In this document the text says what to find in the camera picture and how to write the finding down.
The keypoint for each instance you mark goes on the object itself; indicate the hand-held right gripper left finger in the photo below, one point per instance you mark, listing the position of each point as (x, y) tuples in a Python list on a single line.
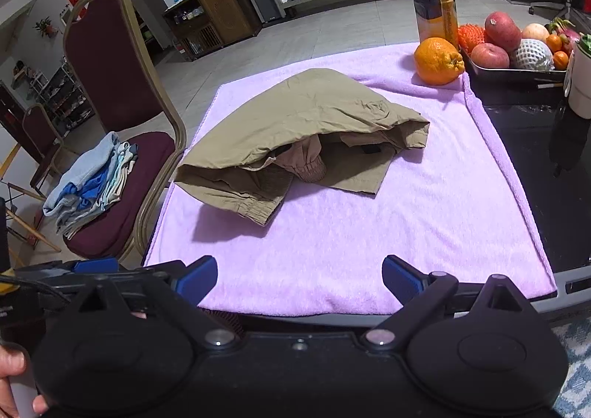
[(201, 277)]

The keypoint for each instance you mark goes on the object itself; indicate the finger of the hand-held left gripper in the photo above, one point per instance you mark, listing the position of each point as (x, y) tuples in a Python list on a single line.
[(94, 266)]

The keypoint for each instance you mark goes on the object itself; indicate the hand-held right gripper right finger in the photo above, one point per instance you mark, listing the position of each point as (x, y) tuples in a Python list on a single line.
[(398, 280)]

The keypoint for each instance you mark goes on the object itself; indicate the khaki pants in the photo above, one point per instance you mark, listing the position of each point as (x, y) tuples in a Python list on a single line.
[(314, 99)]

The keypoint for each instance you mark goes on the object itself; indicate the stack of folded clothes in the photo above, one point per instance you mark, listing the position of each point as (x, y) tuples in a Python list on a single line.
[(83, 187)]

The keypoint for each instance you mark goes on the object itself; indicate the person's left hand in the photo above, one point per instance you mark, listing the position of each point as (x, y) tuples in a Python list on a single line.
[(11, 360)]

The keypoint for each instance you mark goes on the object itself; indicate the purple towel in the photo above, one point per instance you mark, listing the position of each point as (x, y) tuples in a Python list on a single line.
[(369, 224)]

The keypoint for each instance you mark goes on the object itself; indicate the cluttered storage rack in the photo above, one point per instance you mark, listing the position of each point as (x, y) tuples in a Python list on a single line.
[(64, 95)]

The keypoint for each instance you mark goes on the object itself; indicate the patterned rug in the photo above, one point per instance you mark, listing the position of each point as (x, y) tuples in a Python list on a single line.
[(575, 353)]

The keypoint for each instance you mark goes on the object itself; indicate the large orange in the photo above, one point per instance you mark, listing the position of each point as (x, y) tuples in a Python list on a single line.
[(436, 62)]

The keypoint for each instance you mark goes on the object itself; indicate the metal fruit tray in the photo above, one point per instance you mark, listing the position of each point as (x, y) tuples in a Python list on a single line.
[(508, 75)]

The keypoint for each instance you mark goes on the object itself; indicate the red apple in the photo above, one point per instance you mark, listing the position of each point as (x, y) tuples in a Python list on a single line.
[(503, 30), (489, 56)]

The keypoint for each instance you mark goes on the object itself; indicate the small potted plant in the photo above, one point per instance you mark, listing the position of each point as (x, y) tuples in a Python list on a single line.
[(46, 25)]

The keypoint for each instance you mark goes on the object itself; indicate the white stick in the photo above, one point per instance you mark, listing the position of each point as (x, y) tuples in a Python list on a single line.
[(549, 85)]

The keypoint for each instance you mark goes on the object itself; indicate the orange spiky fruit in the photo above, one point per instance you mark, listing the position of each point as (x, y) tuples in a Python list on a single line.
[(471, 37)]

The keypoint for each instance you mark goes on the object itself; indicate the fruit in white foam net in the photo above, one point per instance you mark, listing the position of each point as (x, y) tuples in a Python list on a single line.
[(533, 54)]

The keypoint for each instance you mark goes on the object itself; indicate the wooden cabinet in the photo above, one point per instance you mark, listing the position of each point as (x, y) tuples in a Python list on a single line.
[(221, 12)]

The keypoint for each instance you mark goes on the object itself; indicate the cardboard box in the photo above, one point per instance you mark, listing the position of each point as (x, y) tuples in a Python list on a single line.
[(581, 85)]

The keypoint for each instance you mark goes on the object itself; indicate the small orange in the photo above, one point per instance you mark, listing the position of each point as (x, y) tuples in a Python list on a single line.
[(554, 43), (561, 60)]

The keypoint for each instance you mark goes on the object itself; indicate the pale peach fruit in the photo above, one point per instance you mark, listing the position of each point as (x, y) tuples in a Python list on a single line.
[(535, 31)]

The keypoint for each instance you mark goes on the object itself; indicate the pink dragon fruit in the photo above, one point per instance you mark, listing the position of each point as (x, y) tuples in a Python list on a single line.
[(570, 36)]

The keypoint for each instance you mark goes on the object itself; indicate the wooden folding frame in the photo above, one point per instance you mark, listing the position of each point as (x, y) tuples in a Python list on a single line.
[(32, 233)]

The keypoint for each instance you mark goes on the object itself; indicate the maroon chair with gold frame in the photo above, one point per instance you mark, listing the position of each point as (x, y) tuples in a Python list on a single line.
[(115, 58)]

